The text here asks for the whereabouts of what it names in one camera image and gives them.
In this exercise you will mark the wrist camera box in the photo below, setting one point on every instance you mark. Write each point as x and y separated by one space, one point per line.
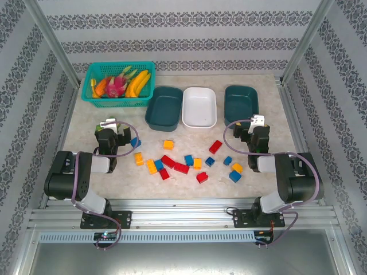
256 121
111 125

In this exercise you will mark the dark teal plastic container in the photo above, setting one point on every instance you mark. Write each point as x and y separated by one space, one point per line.
163 110
239 104

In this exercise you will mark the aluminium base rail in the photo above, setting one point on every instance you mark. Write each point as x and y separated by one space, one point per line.
183 215

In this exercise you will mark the teal plastic basket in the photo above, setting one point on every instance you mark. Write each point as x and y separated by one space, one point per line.
86 96

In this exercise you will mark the orange toy fruit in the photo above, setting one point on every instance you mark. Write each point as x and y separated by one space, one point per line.
101 87

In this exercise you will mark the pink toy dragon fruit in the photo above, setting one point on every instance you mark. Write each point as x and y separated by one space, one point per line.
114 86

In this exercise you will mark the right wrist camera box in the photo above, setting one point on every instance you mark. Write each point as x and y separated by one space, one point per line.
256 121

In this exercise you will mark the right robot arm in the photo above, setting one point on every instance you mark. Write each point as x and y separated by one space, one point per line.
266 163

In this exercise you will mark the yellow lego brick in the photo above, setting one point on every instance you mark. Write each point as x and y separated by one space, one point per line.
197 164
139 159
151 167
237 168
168 145

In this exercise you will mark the aluminium table side rail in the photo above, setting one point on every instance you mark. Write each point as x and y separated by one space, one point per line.
62 143
292 114

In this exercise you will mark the red lego brick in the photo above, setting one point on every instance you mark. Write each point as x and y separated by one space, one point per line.
202 177
215 147
181 168
168 161
164 174

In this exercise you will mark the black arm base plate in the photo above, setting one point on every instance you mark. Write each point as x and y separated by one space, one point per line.
123 219
241 219

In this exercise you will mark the white plastic container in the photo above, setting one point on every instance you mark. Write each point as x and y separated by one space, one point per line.
199 107

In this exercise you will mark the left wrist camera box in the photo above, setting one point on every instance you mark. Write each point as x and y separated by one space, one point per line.
111 125

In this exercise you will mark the small yellow toy fruit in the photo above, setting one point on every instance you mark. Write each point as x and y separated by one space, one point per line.
93 83

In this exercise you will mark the aluminium frame post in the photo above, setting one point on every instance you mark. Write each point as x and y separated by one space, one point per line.
53 43
306 43

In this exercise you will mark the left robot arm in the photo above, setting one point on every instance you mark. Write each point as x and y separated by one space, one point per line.
97 164

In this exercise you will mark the small circuit board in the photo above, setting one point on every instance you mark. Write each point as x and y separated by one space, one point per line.
104 235
263 239

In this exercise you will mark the yellow toy banana bunch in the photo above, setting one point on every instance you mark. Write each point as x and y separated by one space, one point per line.
137 84

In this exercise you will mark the blue lego brick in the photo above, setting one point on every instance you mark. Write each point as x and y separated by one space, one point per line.
235 176
159 165
210 161
227 160
188 160
134 142

